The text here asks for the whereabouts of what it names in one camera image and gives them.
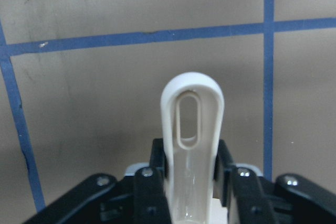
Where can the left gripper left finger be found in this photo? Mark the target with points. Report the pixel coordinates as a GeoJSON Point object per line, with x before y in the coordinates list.
{"type": "Point", "coordinates": [150, 203]}

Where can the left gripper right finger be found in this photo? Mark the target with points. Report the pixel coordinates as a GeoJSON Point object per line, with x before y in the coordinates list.
{"type": "Point", "coordinates": [240, 191]}

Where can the beige plastic dustpan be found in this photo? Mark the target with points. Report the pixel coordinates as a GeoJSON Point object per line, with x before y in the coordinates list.
{"type": "Point", "coordinates": [191, 161]}

